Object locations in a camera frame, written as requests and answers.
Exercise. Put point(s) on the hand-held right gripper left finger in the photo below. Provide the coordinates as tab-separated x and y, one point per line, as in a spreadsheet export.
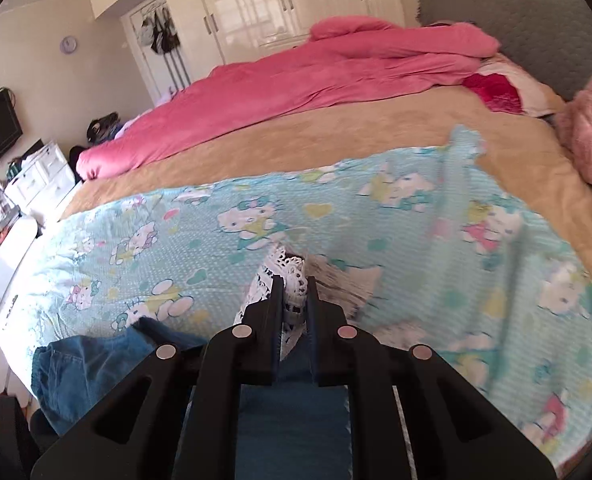
276	310

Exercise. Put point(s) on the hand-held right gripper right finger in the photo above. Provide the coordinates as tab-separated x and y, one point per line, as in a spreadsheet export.
313	310

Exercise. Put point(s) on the blue denim pants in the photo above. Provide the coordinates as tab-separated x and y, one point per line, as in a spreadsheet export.
91	375

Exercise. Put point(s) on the light blue cartoon printed blanket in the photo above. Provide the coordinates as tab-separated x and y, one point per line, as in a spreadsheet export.
406	240

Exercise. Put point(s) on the tan plush blanket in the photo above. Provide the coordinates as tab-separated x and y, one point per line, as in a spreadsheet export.
376	125

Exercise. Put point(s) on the pink duvet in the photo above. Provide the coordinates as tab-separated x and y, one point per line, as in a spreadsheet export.
286	85

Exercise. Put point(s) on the black bundle beside bed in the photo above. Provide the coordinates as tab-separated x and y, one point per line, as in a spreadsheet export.
77	160

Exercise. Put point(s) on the black handbag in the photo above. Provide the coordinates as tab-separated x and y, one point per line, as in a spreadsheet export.
102	127

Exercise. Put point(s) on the white plastic drawer unit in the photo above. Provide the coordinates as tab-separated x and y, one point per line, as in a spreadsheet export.
38	177

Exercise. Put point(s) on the white table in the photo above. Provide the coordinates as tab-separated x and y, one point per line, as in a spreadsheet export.
6	270

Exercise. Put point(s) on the red floral pillow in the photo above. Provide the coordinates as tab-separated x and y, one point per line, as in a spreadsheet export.
496	87

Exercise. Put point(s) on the hanging dark clothes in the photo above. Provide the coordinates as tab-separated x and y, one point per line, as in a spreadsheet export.
162	32

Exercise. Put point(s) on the white wardrobe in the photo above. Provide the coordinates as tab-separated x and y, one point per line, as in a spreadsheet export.
256	5

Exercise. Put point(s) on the grey quilted headboard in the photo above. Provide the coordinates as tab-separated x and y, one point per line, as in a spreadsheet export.
521	25

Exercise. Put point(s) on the purple wall clock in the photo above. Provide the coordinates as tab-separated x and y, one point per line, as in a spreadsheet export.
69	45

